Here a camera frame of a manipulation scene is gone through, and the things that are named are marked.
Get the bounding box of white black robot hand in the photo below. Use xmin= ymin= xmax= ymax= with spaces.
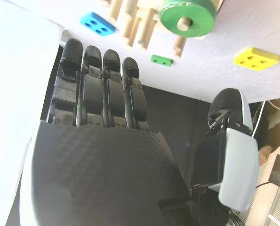
xmin=18 ymin=38 xmax=260 ymax=226

